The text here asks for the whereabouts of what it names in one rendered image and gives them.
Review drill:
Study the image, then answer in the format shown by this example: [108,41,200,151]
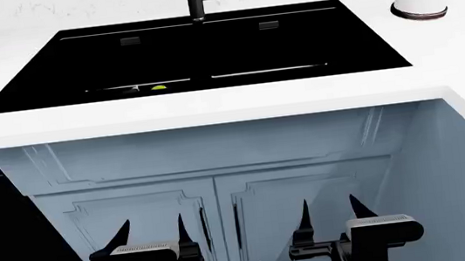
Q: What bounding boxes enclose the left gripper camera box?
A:
[106,239,183,261]

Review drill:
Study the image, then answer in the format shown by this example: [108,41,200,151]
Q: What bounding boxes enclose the black cabinet door handle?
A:
[197,205,216,261]
[231,202,244,251]

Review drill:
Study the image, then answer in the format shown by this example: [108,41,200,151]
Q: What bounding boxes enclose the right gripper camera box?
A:
[342,211,427,253]

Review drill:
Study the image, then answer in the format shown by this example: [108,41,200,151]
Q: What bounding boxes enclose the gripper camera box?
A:
[106,239,183,261]
[342,211,427,253]

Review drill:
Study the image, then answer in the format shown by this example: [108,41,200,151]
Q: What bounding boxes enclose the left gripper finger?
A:
[85,218,136,261]
[174,211,203,260]

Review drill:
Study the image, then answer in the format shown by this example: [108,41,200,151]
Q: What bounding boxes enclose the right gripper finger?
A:
[287,198,318,247]
[348,190,380,223]

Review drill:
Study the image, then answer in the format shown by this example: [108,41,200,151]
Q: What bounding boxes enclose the black dishwasher front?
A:
[0,138,104,261]

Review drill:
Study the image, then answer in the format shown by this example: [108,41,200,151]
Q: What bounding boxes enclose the black double-basin sink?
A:
[0,0,414,115]

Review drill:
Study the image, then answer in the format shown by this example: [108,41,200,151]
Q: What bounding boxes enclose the blue cabinet side panel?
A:
[361,95,465,261]

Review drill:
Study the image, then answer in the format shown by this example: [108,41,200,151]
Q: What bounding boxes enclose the blue cabinet door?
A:
[212,153,407,261]
[30,173,231,261]

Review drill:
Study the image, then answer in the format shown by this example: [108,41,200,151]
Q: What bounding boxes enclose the blue false drawer panel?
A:
[0,97,451,202]

